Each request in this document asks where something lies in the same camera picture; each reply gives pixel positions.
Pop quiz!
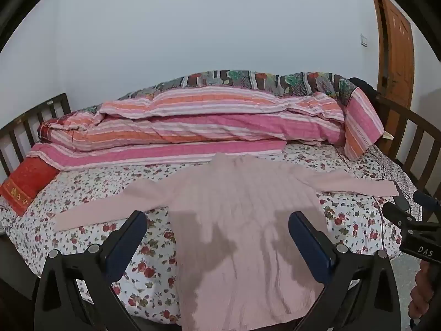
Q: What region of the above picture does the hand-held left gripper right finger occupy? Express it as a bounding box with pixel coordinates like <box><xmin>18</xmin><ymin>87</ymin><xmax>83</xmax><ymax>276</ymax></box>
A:
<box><xmin>289</xmin><ymin>211</ymin><xmax>402</xmax><ymax>331</ymax></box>

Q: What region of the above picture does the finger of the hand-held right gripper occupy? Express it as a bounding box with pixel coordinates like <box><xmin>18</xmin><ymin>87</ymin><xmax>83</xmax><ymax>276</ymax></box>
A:
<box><xmin>413</xmin><ymin>191</ymin><xmax>441</xmax><ymax>212</ymax></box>
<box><xmin>382</xmin><ymin>193</ymin><xmax>419</xmax><ymax>230</ymax></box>

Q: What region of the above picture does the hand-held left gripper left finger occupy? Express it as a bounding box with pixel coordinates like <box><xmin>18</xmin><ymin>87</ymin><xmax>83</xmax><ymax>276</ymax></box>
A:
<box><xmin>33</xmin><ymin>210</ymin><xmax>149</xmax><ymax>331</ymax></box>

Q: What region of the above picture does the pink knitted sweater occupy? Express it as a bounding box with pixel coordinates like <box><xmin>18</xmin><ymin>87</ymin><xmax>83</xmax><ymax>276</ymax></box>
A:
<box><xmin>53</xmin><ymin>153</ymin><xmax>400</xmax><ymax>331</ymax></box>

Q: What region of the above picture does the person's right hand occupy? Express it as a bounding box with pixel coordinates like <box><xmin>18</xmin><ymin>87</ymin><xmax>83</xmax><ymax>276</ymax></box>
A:
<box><xmin>409</xmin><ymin>258</ymin><xmax>436</xmax><ymax>321</ymax></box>

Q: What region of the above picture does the floral bed sheet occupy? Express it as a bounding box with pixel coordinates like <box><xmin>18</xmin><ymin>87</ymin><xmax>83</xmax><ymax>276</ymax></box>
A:
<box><xmin>0</xmin><ymin>141</ymin><xmax>423</xmax><ymax>325</ymax></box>

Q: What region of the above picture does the red pillow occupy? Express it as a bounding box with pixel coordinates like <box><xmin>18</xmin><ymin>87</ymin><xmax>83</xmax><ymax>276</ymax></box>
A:
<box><xmin>0</xmin><ymin>157</ymin><xmax>61</xmax><ymax>216</ymax></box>

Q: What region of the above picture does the black garment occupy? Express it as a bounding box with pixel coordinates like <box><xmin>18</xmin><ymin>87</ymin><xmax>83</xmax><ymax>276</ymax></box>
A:
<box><xmin>348</xmin><ymin>78</ymin><xmax>380</xmax><ymax>101</ymax></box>

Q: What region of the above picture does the pink orange striped quilt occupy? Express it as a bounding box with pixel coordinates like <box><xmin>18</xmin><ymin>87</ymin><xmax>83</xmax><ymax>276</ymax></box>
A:
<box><xmin>29</xmin><ymin>86</ymin><xmax>384</xmax><ymax>171</ymax></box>

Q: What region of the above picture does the brown wooden door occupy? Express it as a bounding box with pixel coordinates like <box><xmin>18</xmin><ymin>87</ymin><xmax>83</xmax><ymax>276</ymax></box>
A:
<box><xmin>369</xmin><ymin>0</ymin><xmax>414</xmax><ymax>138</ymax></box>

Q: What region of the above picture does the dark wooden headboard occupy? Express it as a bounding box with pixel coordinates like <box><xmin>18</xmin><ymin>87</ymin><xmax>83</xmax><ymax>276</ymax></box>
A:
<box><xmin>0</xmin><ymin>93</ymin><xmax>71</xmax><ymax>176</ymax></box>

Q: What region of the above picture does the dark floral patterned quilt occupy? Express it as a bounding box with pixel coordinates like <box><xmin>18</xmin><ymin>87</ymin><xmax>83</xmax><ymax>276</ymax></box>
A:
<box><xmin>119</xmin><ymin>70</ymin><xmax>359</xmax><ymax>107</ymax></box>

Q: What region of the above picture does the thin black cable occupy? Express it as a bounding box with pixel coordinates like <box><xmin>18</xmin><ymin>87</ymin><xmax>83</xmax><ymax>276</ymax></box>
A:
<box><xmin>373</xmin><ymin>146</ymin><xmax>397</xmax><ymax>252</ymax></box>

